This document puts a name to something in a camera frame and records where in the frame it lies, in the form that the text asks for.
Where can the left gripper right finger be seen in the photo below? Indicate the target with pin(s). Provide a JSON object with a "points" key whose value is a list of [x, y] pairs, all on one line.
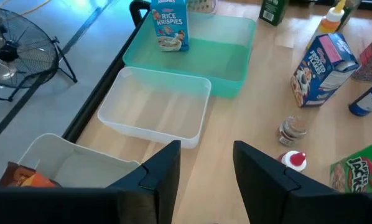
{"points": [[260, 186]]}

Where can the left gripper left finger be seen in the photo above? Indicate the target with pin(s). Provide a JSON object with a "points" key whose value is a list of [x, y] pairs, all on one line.
{"points": [[161, 174]]}

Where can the red candy color bottle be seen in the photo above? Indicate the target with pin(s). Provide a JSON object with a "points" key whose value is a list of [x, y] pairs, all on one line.
{"points": [[295, 160]]}

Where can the small glass cork jar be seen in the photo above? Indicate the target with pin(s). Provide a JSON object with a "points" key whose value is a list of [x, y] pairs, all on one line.
{"points": [[291, 130]]}

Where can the green Apple Jacks cereal box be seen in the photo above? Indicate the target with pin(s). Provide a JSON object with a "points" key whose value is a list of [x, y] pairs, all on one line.
{"points": [[360, 168]]}

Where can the brown orange snack packet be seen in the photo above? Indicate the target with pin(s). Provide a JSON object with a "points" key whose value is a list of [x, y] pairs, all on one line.
{"points": [[33, 180]]}

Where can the blue Frosted Flakes cereal box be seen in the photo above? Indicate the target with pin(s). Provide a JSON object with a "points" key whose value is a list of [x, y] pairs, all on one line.
{"points": [[323, 68]]}

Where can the blue candy color bottle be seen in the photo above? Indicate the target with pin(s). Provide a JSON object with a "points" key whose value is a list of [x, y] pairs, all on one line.
{"points": [[368, 99]]}

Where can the yellow candy color bottle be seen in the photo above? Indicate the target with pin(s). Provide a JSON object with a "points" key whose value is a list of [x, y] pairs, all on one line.
{"points": [[329, 23]]}

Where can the clear plastic bin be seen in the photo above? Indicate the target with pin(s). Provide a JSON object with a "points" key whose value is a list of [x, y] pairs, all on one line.
{"points": [[155, 102]]}

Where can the white plastic bin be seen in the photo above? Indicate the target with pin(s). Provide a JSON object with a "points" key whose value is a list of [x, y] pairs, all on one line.
{"points": [[80, 168]]}

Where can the green plastic bin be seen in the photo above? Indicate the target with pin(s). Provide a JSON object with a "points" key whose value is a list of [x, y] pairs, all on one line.
{"points": [[204, 62]]}

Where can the dark green box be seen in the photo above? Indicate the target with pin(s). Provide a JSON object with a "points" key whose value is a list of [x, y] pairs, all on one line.
{"points": [[273, 11]]}

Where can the black floor fan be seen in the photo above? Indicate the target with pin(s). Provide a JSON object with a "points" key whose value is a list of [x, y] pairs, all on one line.
{"points": [[18, 53]]}

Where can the black aluminium table frame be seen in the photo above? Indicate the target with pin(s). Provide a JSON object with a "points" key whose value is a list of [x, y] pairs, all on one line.
{"points": [[104, 84]]}

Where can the black frame clamp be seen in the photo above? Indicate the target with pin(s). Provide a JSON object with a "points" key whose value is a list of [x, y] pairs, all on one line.
{"points": [[133, 14]]}

